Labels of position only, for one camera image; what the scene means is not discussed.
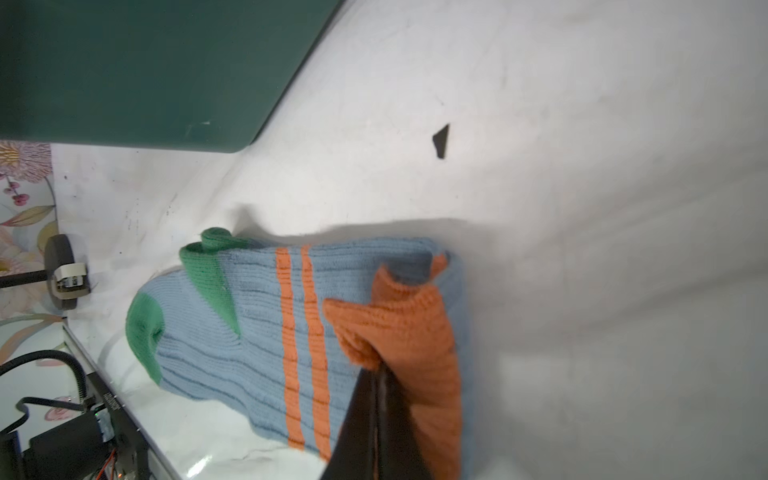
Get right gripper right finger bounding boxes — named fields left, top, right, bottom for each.
left=375, top=365, right=432, bottom=480

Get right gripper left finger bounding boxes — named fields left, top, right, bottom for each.
left=320, top=369, right=377, bottom=480

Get blue orange green sock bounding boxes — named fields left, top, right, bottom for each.
left=126, top=228, right=473, bottom=479

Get small black debris chip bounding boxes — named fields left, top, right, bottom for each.
left=432, top=124, right=450, bottom=160

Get small beige stapler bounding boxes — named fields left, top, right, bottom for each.
left=49, top=263, right=91, bottom=300

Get black round stand base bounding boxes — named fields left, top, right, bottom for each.
left=1, top=234, right=91, bottom=311

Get green compartment organizer tray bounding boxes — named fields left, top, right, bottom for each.
left=1, top=1, right=340, bottom=153

